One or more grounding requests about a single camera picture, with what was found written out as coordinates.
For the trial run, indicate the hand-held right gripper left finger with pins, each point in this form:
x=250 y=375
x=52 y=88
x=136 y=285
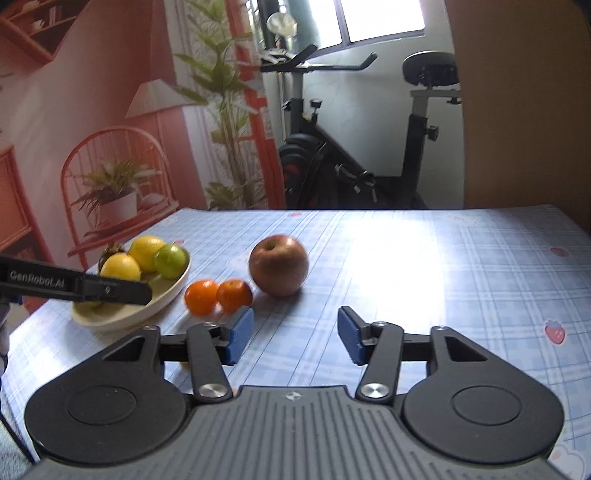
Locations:
x=240 y=334

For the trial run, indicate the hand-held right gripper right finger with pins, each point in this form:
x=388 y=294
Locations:
x=351 y=334

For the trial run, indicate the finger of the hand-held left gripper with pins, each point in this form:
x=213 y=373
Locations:
x=120 y=290

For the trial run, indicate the yellow lemon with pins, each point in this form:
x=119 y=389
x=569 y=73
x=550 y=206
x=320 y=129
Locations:
x=145 y=251
x=120 y=266

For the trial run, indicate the cream oval plate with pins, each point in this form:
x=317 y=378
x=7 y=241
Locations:
x=152 y=300

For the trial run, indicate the orange tangerine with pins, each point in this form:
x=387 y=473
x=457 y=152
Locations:
x=233 y=294
x=201 y=297

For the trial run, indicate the red apple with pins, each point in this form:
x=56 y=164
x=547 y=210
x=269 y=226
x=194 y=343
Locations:
x=279 y=265

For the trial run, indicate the purple mangosteen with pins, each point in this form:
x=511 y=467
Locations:
x=111 y=253

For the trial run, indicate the blue plaid tablecloth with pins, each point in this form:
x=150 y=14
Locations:
x=438 y=277

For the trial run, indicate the black exercise bike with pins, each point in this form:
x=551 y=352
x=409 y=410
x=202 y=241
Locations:
x=318 y=152

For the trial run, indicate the white lamp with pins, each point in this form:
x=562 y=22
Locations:
x=281 y=23

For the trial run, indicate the window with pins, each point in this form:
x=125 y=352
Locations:
x=378 y=21

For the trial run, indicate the pink room wall poster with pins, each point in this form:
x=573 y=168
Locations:
x=92 y=92

